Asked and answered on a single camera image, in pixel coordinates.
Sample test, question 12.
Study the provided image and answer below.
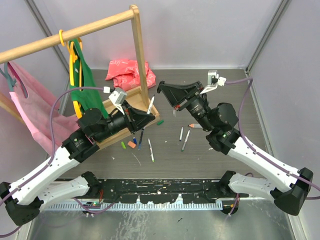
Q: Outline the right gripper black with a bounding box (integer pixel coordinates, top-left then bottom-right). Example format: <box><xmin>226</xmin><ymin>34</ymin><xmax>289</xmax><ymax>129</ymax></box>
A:
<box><xmin>159</xmin><ymin>80</ymin><xmax>215</xmax><ymax>132</ymax></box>

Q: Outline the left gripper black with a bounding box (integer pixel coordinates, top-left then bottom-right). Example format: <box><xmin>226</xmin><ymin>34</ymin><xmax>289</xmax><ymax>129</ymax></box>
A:
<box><xmin>94</xmin><ymin>99</ymin><xmax>155</xmax><ymax>142</ymax></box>

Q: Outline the white pen black tip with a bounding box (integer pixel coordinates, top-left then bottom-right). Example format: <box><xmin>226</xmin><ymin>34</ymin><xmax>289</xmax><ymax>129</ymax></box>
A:
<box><xmin>147</xmin><ymin>95</ymin><xmax>155</xmax><ymax>114</ymax></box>

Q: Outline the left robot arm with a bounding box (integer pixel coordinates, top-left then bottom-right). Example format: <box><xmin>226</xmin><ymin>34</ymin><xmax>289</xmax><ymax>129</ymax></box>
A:
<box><xmin>0</xmin><ymin>102</ymin><xmax>156</xmax><ymax>226</ymax></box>

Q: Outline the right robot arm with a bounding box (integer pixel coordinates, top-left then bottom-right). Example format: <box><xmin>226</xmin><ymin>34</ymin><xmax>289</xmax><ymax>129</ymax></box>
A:
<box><xmin>157</xmin><ymin>81</ymin><xmax>314</xmax><ymax>216</ymax></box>

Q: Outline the blue pen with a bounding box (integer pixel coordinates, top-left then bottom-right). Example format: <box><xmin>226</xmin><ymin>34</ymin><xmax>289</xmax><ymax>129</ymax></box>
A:
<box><xmin>138</xmin><ymin>127</ymin><xmax>145</xmax><ymax>151</ymax></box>

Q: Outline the white pen green tip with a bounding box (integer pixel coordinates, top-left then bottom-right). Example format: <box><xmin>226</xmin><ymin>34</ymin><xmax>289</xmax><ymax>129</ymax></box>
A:
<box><xmin>148</xmin><ymin>138</ymin><xmax>155</xmax><ymax>163</ymax></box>

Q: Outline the short white pen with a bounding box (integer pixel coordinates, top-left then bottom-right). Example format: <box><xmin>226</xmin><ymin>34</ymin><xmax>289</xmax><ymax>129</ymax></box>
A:
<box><xmin>179</xmin><ymin>126</ymin><xmax>184</xmax><ymax>142</ymax></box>

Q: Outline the long white green pen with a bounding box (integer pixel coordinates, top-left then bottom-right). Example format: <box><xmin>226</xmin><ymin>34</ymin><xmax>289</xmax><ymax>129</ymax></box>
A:
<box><xmin>181</xmin><ymin>129</ymin><xmax>191</xmax><ymax>152</ymax></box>

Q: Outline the orange eraser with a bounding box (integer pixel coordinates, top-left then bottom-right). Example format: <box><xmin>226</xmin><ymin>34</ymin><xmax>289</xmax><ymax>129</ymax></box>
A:
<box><xmin>127</xmin><ymin>141</ymin><xmax>136</xmax><ymax>149</ymax></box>

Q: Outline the grey pencil orange tip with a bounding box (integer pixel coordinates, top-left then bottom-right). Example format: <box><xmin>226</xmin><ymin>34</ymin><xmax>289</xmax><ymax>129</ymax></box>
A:
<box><xmin>188</xmin><ymin>123</ymin><xmax>203</xmax><ymax>129</ymax></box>

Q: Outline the red patterned cloth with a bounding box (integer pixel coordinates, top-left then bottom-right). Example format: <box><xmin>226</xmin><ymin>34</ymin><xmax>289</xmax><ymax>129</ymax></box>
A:
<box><xmin>105</xmin><ymin>58</ymin><xmax>141</xmax><ymax>91</ymax></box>

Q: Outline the green tank top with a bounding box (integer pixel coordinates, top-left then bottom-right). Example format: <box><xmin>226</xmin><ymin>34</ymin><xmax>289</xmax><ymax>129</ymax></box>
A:
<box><xmin>69</xmin><ymin>38</ymin><xmax>108</xmax><ymax>118</ymax></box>

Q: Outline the yellow plastic hanger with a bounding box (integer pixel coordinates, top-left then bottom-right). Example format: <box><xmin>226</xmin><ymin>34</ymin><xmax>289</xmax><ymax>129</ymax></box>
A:
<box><xmin>58</xmin><ymin>29</ymin><xmax>82</xmax><ymax>119</ymax></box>

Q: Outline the pink shirt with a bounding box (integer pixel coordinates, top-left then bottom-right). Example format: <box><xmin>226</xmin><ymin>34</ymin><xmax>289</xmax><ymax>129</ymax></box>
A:
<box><xmin>9</xmin><ymin>61</ymin><xmax>79</xmax><ymax>155</ymax></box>

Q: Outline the grey blue hanger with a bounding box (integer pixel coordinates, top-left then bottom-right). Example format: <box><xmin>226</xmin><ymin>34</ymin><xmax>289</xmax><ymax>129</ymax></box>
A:
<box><xmin>0</xmin><ymin>62</ymin><xmax>28</xmax><ymax>98</ymax></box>

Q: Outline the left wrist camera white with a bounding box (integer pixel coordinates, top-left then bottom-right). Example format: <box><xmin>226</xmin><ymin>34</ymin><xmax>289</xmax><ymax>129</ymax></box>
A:
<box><xmin>108</xmin><ymin>87</ymin><xmax>127</xmax><ymax>112</ymax></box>

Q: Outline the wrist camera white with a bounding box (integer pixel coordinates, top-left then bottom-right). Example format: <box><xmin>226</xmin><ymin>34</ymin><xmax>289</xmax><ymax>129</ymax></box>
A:
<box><xmin>200</xmin><ymin>70</ymin><xmax>227</xmax><ymax>95</ymax></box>
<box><xmin>108</xmin><ymin>87</ymin><xmax>127</xmax><ymax>112</ymax></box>

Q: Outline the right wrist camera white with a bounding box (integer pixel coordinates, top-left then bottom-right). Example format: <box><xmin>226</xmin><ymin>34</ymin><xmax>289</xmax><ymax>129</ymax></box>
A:
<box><xmin>200</xmin><ymin>70</ymin><xmax>227</xmax><ymax>95</ymax></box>

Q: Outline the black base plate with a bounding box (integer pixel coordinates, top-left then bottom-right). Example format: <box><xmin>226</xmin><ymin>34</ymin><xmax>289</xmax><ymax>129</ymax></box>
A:
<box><xmin>71</xmin><ymin>177</ymin><xmax>241</xmax><ymax>204</ymax></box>

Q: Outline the white cable duct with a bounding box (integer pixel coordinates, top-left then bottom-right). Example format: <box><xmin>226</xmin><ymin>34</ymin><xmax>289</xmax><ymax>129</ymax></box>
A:
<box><xmin>45</xmin><ymin>199</ymin><xmax>223</xmax><ymax>212</ymax></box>

